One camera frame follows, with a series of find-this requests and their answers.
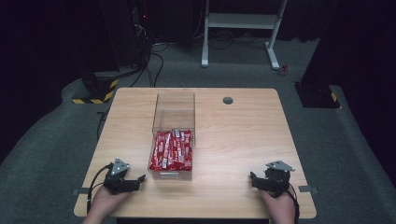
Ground dark equipment with red light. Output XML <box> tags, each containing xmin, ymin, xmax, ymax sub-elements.
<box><xmin>130</xmin><ymin>0</ymin><xmax>152</xmax><ymax>68</ymax></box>

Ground pile of red snack packets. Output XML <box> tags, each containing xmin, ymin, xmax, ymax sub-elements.
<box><xmin>148</xmin><ymin>128</ymin><xmax>193</xmax><ymax>172</ymax></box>

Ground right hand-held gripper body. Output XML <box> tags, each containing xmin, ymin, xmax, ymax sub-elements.
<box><xmin>263</xmin><ymin>160</ymin><xmax>296</xmax><ymax>199</ymax></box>

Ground black stand base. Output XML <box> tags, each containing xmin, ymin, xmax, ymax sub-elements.
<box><xmin>293</xmin><ymin>81</ymin><xmax>341</xmax><ymax>109</ymax></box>

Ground black floor cables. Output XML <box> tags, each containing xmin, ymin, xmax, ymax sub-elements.
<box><xmin>129</xmin><ymin>41</ymin><xmax>171</xmax><ymax>89</ymax></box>

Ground person's left hand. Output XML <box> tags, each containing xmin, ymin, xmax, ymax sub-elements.
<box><xmin>81</xmin><ymin>185</ymin><xmax>132</xmax><ymax>224</ymax></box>

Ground black stand with striped base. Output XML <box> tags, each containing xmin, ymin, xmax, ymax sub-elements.
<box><xmin>71</xmin><ymin>63</ymin><xmax>120</xmax><ymax>105</ymax></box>

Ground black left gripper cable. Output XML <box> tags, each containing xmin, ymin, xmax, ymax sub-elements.
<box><xmin>86</xmin><ymin>163</ymin><xmax>114</xmax><ymax>215</ymax></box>

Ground clear acrylic box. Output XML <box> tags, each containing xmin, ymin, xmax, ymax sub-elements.
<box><xmin>147</xmin><ymin>91</ymin><xmax>197</xmax><ymax>182</ymax></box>

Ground white metal stand frame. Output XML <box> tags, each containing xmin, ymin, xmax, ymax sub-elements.
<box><xmin>201</xmin><ymin>0</ymin><xmax>289</xmax><ymax>71</ymax></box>

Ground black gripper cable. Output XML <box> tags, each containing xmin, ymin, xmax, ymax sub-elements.
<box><xmin>287</xmin><ymin>186</ymin><xmax>301</xmax><ymax>224</ymax></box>
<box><xmin>86</xmin><ymin>163</ymin><xmax>114</xmax><ymax>215</ymax></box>

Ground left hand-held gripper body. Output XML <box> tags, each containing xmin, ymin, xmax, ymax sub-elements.
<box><xmin>103</xmin><ymin>157</ymin><xmax>139</xmax><ymax>196</ymax></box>

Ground small red floor object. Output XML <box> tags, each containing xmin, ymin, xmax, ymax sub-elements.
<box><xmin>276</xmin><ymin>63</ymin><xmax>290</xmax><ymax>77</ymax></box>

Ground person's right hand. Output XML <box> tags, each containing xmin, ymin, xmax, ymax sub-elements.
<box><xmin>259</xmin><ymin>186</ymin><xmax>297</xmax><ymax>224</ymax></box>

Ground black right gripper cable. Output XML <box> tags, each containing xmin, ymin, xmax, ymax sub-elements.
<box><xmin>287</xmin><ymin>186</ymin><xmax>301</xmax><ymax>224</ymax></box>

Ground grey tape strip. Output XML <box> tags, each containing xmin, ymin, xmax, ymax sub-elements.
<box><xmin>297</xmin><ymin>185</ymin><xmax>319</xmax><ymax>195</ymax></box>
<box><xmin>72</xmin><ymin>187</ymin><xmax>92</xmax><ymax>196</ymax></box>

